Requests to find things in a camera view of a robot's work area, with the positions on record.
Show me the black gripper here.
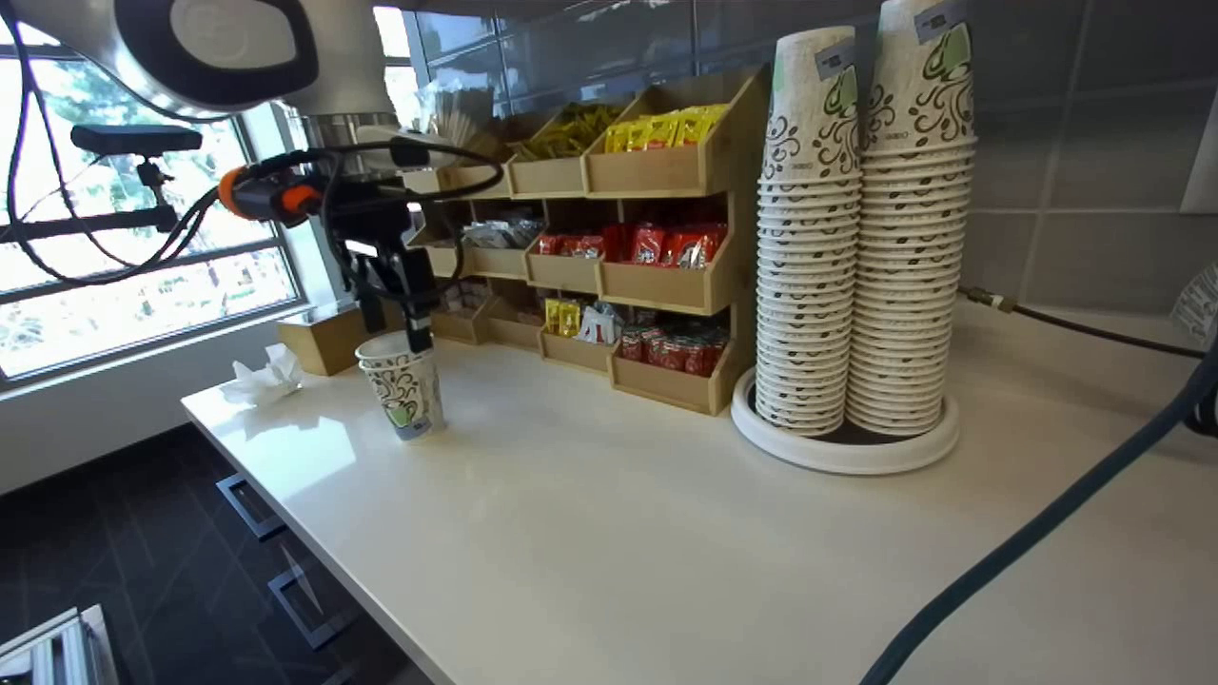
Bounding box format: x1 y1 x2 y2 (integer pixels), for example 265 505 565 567
323 176 442 358

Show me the patterned paper cup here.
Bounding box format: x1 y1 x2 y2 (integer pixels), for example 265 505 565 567
359 345 450 444
350 332 414 366

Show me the white round cup tray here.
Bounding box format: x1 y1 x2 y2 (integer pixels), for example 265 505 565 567
728 360 962 478

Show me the shorter paper cup stack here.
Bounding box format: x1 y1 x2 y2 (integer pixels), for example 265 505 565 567
754 21 867 440

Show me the taller paper cup stack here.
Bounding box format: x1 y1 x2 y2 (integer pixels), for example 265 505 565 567
846 0 981 440

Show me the small wooden box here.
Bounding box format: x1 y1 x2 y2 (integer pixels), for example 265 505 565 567
272 309 371 382

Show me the silver white packets pile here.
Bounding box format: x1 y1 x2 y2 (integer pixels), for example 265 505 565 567
460 214 549 255

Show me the crumpled white napkin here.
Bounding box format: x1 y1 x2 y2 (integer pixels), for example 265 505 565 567
219 344 305 412

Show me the yellow sachets pile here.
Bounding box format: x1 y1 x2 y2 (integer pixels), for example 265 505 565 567
540 295 584 344

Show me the orange black wrist attachment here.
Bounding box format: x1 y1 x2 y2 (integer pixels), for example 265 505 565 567
213 157 329 227

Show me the small red packets pile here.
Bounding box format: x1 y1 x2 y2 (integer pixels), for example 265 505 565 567
527 224 633 265

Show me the white sachets pile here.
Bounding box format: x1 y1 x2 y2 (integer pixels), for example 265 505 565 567
575 299 626 350

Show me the yellow green packets pile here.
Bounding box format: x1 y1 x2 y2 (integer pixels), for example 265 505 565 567
520 104 622 162

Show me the dark red packets pile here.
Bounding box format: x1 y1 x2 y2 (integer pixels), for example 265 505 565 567
617 316 729 382

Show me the large red snack packets pile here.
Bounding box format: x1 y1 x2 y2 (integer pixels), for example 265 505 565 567
622 218 729 273

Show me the wooden tiered snack rack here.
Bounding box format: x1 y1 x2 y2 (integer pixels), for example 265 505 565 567
414 67 767 417

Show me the yellow snack packets pile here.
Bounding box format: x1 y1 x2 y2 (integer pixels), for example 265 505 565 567
596 104 729 158

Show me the white framed object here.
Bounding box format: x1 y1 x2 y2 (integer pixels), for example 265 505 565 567
0 600 125 685

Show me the white patterned object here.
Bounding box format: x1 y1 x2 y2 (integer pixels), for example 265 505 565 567
1167 257 1218 350

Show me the metal drawer handle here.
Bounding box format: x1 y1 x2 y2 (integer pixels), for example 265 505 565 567
213 469 285 545
261 558 360 656

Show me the window with metal frame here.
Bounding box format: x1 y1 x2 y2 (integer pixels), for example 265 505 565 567
0 6 336 389

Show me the black camera on stand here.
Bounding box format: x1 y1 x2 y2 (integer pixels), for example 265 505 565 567
67 120 209 234

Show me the black looping robot cable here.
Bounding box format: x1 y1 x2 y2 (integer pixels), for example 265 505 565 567
0 44 228 290

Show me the teal cable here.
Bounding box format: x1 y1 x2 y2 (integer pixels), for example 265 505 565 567
857 360 1218 685

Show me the thin black cable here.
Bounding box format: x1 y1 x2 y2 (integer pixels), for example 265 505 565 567
959 286 1209 366

